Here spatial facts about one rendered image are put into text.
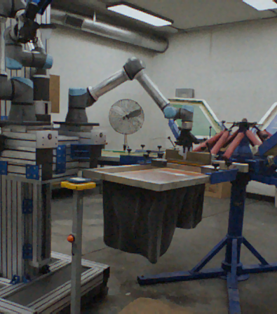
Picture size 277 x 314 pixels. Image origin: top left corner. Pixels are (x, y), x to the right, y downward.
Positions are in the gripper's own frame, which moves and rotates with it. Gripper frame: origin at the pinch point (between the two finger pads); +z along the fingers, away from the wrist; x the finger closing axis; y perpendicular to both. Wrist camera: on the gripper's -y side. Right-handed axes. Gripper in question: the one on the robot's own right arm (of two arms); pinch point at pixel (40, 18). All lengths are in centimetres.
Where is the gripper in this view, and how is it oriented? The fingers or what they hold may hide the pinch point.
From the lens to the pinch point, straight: 166.9
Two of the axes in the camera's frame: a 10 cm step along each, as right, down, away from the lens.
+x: -7.7, -0.8, -6.3
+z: 6.2, 1.5, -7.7
